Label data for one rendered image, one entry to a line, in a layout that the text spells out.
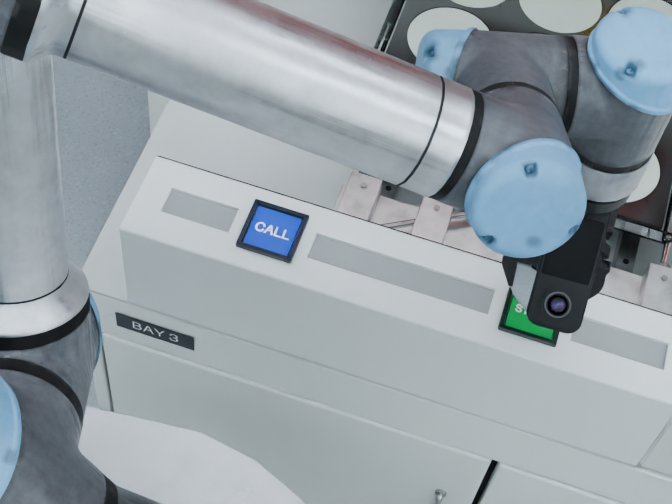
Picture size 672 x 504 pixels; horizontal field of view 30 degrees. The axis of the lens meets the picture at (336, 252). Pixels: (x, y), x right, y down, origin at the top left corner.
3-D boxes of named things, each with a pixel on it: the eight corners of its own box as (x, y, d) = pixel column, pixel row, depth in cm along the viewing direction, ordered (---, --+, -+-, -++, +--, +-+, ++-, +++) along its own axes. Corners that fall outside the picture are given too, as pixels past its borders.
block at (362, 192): (350, 185, 135) (352, 169, 132) (380, 194, 134) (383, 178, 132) (327, 244, 130) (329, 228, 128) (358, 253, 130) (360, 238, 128)
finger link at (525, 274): (544, 272, 121) (566, 219, 113) (530, 323, 117) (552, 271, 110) (512, 263, 121) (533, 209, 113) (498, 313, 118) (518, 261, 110)
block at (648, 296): (642, 275, 131) (651, 260, 129) (674, 285, 131) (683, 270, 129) (629, 339, 127) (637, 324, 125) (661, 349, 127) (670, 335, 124)
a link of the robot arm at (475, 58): (433, 74, 84) (595, 84, 84) (419, 6, 93) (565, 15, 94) (419, 175, 88) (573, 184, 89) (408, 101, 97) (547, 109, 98)
